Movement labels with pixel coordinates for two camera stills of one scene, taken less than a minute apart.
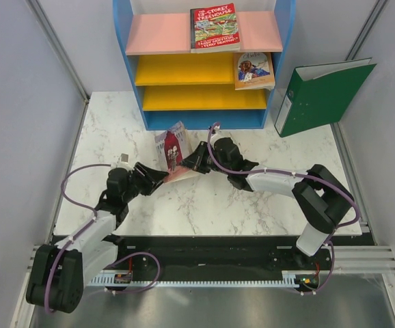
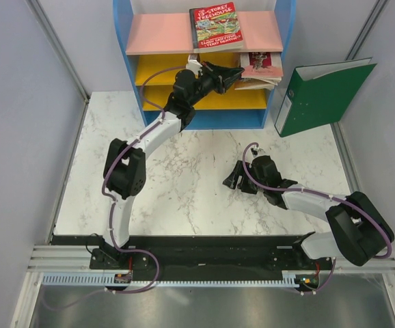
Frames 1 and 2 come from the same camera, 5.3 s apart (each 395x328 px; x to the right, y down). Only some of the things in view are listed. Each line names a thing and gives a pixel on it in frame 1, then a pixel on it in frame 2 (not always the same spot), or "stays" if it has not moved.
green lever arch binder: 319,93 stays
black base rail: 222,257 stays
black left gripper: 155,175 → 223,78
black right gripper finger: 199,160 → 232,180
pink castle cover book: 173,146 → 262,65
